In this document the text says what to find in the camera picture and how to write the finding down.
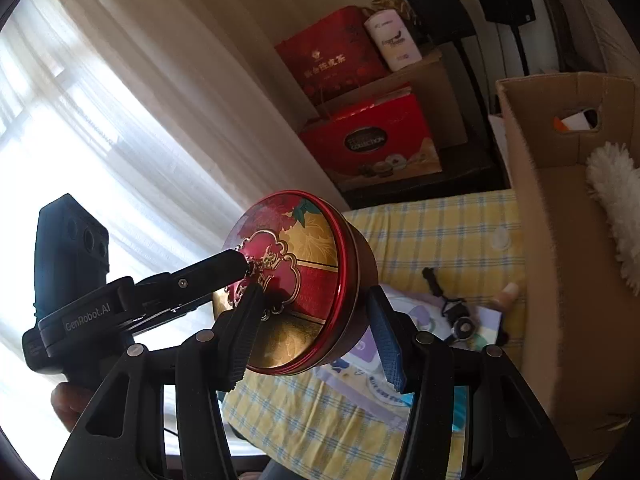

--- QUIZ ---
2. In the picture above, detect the person's left hand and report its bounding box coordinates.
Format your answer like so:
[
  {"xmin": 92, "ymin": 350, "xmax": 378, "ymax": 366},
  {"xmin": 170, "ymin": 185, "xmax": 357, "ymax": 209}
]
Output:
[{"xmin": 50, "ymin": 382, "xmax": 101, "ymax": 436}]

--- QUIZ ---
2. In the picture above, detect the white fluffy duster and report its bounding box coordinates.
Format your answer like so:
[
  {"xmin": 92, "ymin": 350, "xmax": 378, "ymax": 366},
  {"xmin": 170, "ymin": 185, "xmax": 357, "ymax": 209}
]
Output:
[{"xmin": 585, "ymin": 142, "xmax": 640, "ymax": 296}]

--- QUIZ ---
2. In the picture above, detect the large cardboard box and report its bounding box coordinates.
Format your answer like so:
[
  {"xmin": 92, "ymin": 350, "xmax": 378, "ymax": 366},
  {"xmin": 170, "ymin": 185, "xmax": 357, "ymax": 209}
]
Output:
[{"xmin": 495, "ymin": 72, "xmax": 640, "ymax": 471}]

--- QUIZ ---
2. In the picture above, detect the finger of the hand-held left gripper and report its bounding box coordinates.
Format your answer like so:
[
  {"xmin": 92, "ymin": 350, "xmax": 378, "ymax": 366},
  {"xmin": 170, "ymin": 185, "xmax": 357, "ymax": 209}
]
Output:
[
  {"xmin": 131, "ymin": 292, "xmax": 226, "ymax": 333},
  {"xmin": 132, "ymin": 249, "xmax": 251, "ymax": 311}
]

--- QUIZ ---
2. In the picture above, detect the white purple wipes packet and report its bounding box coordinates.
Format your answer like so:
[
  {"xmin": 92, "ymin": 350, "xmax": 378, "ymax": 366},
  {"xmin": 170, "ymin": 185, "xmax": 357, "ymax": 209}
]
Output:
[{"xmin": 345, "ymin": 295, "xmax": 451, "ymax": 376}]

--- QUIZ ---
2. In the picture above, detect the red chocolate gift box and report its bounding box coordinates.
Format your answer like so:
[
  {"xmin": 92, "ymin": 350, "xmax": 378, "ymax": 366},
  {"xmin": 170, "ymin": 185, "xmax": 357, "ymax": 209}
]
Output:
[{"xmin": 299, "ymin": 92, "xmax": 443, "ymax": 192}]

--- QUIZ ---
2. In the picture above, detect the brown cardboard box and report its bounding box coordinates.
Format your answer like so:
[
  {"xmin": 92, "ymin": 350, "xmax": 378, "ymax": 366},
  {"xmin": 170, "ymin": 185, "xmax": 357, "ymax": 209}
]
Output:
[{"xmin": 385, "ymin": 50, "xmax": 468, "ymax": 151}]

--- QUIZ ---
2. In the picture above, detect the beige upholstered chair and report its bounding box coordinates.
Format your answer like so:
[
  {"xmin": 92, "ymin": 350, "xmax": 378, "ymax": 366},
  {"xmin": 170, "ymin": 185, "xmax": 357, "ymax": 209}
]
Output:
[{"xmin": 530, "ymin": 0, "xmax": 626, "ymax": 73}]

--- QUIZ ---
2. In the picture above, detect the red gift box gold print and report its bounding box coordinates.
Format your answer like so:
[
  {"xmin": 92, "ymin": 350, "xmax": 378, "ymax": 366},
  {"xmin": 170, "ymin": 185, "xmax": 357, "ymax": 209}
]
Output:
[{"xmin": 274, "ymin": 6, "xmax": 393, "ymax": 106}]

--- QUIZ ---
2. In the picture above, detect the orange white black packet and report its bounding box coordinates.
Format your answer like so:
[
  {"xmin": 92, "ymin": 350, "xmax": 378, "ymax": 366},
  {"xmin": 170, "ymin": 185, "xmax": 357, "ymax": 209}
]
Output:
[{"xmin": 552, "ymin": 109, "xmax": 599, "ymax": 133}]

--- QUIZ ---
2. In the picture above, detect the black round ring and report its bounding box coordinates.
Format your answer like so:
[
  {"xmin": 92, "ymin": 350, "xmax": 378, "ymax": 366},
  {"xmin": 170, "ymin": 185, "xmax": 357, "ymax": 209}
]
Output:
[{"xmin": 450, "ymin": 317, "xmax": 476, "ymax": 345}]

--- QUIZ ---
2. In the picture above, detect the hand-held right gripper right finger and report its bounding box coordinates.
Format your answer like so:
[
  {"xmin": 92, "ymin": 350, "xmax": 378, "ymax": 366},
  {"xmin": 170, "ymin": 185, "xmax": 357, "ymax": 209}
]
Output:
[{"xmin": 367, "ymin": 285, "xmax": 576, "ymax": 480}]

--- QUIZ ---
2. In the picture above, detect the white paper roll pack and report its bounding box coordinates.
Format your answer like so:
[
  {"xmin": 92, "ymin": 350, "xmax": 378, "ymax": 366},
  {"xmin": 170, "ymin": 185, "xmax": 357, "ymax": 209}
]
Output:
[{"xmin": 363, "ymin": 10, "xmax": 422, "ymax": 72}]

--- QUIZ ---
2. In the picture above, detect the small wooden capped bottle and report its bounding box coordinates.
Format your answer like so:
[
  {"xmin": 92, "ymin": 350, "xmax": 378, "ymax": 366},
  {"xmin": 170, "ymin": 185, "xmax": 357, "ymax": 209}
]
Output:
[{"xmin": 492, "ymin": 282, "xmax": 521, "ymax": 311}]

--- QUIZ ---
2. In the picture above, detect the dark wooden table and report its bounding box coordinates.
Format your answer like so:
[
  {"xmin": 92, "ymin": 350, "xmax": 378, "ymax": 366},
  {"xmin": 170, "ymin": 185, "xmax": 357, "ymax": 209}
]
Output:
[{"xmin": 340, "ymin": 40, "xmax": 511, "ymax": 206}]

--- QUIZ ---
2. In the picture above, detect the yellow blue plaid tablecloth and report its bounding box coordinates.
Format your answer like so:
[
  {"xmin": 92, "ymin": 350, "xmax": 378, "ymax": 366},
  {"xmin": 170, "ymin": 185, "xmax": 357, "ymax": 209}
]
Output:
[{"xmin": 222, "ymin": 189, "xmax": 531, "ymax": 478}]

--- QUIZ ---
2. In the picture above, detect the blue printed packet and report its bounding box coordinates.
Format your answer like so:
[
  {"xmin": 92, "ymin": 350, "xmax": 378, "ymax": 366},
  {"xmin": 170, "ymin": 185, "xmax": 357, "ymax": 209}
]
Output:
[{"xmin": 315, "ymin": 360, "xmax": 471, "ymax": 431}]

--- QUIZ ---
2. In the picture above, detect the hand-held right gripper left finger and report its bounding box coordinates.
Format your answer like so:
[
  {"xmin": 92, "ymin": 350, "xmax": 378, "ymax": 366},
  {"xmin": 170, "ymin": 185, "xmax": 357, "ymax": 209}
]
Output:
[{"xmin": 50, "ymin": 285, "xmax": 266, "ymax": 480}]

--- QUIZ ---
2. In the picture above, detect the round red gold tin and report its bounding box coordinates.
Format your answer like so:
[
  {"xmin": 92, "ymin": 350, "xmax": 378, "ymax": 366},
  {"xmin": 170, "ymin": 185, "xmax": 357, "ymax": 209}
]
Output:
[{"xmin": 212, "ymin": 190, "xmax": 379, "ymax": 377}]

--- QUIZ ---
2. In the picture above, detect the white sheer curtain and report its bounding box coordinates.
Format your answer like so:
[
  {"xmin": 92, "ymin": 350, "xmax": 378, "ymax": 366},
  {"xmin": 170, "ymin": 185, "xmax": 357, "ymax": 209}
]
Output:
[{"xmin": 0, "ymin": 0, "xmax": 351, "ymax": 441}]

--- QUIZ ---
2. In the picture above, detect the gold wrapped gift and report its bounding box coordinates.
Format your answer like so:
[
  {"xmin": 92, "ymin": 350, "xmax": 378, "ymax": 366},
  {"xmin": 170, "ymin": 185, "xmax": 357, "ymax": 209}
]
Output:
[{"xmin": 362, "ymin": 0, "xmax": 416, "ymax": 26}]

